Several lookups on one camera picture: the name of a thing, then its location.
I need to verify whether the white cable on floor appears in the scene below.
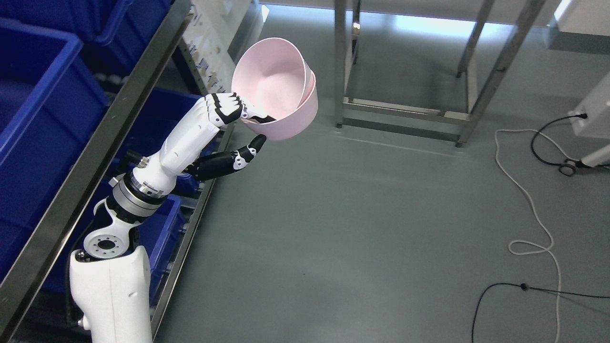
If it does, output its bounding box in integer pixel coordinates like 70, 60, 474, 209
494, 129, 580, 343

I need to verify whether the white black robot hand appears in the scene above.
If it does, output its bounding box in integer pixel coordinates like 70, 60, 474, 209
131, 93, 276, 197

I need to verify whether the stainless steel table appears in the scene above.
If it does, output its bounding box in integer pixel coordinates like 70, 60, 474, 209
333, 0, 546, 148

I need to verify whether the white sign board with characters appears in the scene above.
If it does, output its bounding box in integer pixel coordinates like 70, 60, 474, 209
183, 0, 264, 93

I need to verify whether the pink bowl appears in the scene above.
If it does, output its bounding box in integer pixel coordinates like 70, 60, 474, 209
241, 71, 319, 141
231, 37, 311, 123

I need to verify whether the black power cable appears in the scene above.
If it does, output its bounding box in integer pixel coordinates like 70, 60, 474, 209
530, 113, 588, 167

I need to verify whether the metal shelf rack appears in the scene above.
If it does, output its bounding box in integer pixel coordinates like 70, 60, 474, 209
0, 0, 236, 343

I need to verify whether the white stand leg with caster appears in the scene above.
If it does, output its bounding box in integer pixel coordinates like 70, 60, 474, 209
558, 145, 610, 177

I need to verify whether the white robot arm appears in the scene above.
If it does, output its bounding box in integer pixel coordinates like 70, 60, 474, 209
68, 151, 189, 343

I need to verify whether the blue bin upper middle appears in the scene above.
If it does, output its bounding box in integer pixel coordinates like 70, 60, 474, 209
0, 0, 173, 77

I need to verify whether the white machine with warning label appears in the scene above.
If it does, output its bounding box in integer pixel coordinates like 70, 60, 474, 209
568, 73, 610, 140

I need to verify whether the blue bin upper left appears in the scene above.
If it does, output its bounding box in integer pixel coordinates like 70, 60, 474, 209
0, 18, 108, 279

